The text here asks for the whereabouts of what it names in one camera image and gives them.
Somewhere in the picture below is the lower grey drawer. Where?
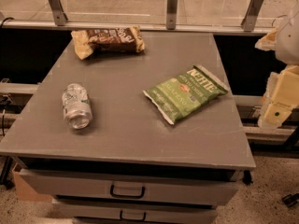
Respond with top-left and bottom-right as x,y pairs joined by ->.
52,200 -> 217,224

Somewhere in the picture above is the brown chip bag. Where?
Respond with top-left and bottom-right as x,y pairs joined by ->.
71,26 -> 145,60

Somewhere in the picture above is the grey drawer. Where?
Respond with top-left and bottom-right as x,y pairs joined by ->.
21,169 -> 237,206
52,200 -> 217,224

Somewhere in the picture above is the left metal railing bracket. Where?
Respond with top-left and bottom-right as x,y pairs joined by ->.
48,0 -> 68,26

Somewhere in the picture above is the green jalapeno chip bag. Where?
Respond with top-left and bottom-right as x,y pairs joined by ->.
143,64 -> 229,125

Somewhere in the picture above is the metal window rail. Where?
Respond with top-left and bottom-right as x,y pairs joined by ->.
0,19 -> 275,36

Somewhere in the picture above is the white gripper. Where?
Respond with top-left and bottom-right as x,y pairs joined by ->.
255,3 -> 299,130

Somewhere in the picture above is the silver soda can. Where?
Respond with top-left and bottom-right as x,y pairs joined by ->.
62,83 -> 93,130

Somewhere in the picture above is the middle metal railing bracket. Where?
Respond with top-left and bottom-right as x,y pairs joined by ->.
166,0 -> 178,30

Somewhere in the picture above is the upper grey drawer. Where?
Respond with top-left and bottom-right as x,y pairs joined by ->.
21,169 -> 237,206

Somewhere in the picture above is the black caster wheel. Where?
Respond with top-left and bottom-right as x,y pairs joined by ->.
282,193 -> 299,208

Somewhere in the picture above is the grey drawer cabinet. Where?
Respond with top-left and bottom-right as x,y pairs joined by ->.
0,32 -> 255,224

